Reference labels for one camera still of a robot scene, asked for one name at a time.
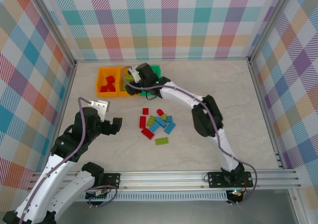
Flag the green plastic bin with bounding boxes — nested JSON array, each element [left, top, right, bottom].
[[139, 64, 162, 97]]

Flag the orange plastic bin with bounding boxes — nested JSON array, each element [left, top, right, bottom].
[[95, 67, 120, 98], [116, 66, 140, 97]]

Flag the small lit circuit board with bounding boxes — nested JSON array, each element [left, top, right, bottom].
[[227, 189, 244, 200]]

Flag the aluminium rear frame rail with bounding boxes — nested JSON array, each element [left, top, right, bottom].
[[74, 57, 250, 64]]

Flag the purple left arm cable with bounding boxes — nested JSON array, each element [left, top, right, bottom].
[[19, 97, 119, 221]]

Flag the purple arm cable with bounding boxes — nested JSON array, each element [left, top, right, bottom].
[[19, 97, 119, 221], [122, 65, 258, 206]]

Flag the aluminium side frame rail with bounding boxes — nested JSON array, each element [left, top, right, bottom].
[[43, 62, 78, 172], [248, 60, 285, 170]]

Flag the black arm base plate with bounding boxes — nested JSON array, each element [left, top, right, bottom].
[[207, 171, 254, 189], [76, 173, 121, 190]]

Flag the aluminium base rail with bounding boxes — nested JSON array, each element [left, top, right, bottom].
[[27, 169, 302, 191]]

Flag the white slotted cable duct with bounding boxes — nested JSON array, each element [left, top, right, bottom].
[[74, 193, 228, 202]]

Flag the aluminium frame post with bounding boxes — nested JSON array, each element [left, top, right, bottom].
[[31, 0, 78, 67], [248, 0, 293, 65]]

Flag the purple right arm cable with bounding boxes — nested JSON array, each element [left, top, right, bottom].
[[122, 65, 258, 206]]

